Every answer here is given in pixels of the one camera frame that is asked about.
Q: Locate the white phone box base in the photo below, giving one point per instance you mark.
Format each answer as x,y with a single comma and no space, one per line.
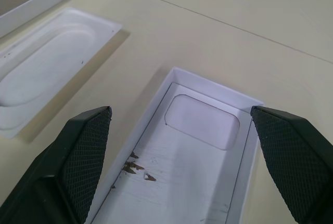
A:
195,177

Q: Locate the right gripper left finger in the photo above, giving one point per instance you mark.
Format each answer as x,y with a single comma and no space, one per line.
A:
52,172

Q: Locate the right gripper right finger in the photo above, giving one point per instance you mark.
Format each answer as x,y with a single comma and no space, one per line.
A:
299,161

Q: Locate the white moulded tray insert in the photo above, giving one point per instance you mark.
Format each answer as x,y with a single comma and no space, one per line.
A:
52,65

